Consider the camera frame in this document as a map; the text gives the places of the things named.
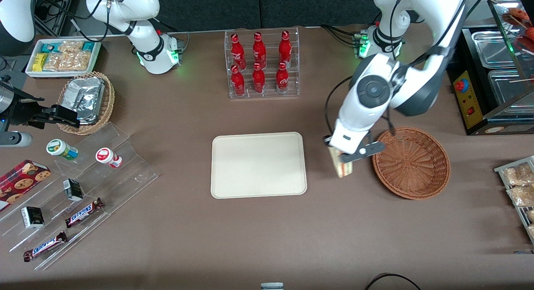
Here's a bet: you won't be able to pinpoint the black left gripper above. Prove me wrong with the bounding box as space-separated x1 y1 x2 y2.
323 134 387 164

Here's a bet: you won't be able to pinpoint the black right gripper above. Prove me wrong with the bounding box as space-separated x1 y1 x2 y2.
0 83 80 130

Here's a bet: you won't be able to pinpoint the triangular white sandwich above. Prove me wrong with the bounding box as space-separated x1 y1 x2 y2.
327 146 353 179

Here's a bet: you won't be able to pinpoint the tan wicker basket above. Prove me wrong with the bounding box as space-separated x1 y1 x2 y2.
57 71 116 136

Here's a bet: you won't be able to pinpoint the brown wicker basket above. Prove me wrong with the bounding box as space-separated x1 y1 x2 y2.
372 127 451 200

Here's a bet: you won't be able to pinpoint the cream plastic tray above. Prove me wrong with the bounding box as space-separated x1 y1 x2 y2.
211 132 308 199

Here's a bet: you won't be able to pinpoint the grey metal snack tray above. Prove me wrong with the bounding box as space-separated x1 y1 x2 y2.
494 155 534 245

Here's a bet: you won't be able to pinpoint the green lid yogurt cup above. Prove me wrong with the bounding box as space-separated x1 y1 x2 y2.
46 139 79 161

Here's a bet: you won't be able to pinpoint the stacked aluminium foil containers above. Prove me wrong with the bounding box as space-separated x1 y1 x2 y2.
63 77 105 125

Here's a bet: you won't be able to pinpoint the white snack bin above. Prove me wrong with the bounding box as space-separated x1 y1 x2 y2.
25 38 102 79

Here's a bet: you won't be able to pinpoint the clear nut snack pack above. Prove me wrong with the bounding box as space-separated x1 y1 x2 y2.
58 40 84 55
58 51 92 72
43 53 63 72

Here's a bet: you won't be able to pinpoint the red lid yogurt cup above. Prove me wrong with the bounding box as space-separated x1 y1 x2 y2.
95 147 123 169

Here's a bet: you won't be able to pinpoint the red plaid cookie box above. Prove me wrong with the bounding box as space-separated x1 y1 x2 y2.
0 159 52 212

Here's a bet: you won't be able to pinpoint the small black carton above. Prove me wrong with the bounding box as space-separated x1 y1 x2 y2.
63 178 84 202
20 206 45 229

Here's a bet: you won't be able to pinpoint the red cola bottle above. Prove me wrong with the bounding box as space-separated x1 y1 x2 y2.
275 61 290 94
231 65 246 97
278 30 293 68
252 63 266 94
252 32 267 70
230 33 246 71

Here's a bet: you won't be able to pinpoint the clear acrylic bottle rack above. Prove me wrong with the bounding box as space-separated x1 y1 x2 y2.
224 27 300 100

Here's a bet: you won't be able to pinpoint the clear acrylic stepped display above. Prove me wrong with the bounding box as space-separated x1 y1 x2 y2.
0 122 159 271

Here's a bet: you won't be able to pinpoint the brown Snickers bar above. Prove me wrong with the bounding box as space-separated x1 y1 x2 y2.
23 231 68 262
64 197 105 229

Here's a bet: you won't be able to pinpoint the black food warmer cabinet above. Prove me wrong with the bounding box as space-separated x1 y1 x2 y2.
447 0 534 136

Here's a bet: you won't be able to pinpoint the steel warmer pan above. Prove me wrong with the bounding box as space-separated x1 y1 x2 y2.
487 69 534 108
471 30 517 70

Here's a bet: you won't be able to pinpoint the orange skewered food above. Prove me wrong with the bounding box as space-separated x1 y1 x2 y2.
502 6 534 41

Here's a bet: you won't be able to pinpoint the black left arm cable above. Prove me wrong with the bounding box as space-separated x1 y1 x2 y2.
324 76 356 137

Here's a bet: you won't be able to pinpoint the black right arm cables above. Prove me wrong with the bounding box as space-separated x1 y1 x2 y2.
34 0 113 43

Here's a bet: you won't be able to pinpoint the black base cable bundle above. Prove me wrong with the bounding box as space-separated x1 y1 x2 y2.
320 24 363 47

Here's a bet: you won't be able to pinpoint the black cable loop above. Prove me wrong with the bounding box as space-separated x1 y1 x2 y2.
364 272 423 290

